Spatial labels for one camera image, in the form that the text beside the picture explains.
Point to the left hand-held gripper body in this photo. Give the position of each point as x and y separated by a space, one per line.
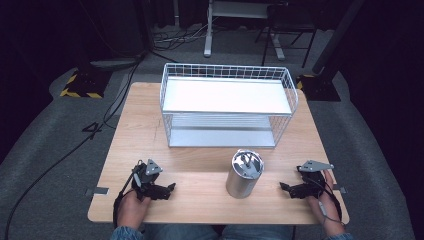
146 178

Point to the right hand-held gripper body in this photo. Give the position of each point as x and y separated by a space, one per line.
313 183

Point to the silver metal can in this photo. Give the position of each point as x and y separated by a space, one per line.
240 186

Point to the person's left hand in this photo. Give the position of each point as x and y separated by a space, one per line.
131 210

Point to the grey tape strip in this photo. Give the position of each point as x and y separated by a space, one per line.
340 189
100 191

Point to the person's left denim sleeve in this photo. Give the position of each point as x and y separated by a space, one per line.
126 234

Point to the person's denim sleeve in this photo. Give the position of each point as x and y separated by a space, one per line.
341 237
126 234

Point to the person's right denim sleeve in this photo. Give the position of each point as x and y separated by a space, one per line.
341 237

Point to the black hazard-striped stand base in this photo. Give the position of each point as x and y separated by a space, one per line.
320 88
85 85

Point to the grey flat floor plate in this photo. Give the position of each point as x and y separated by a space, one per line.
116 63

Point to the dark slanted stand pole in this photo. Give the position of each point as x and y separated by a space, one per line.
336 36

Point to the black folding chair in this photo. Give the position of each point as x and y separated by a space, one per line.
286 23

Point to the white metal stand frame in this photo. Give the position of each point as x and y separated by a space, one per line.
209 30

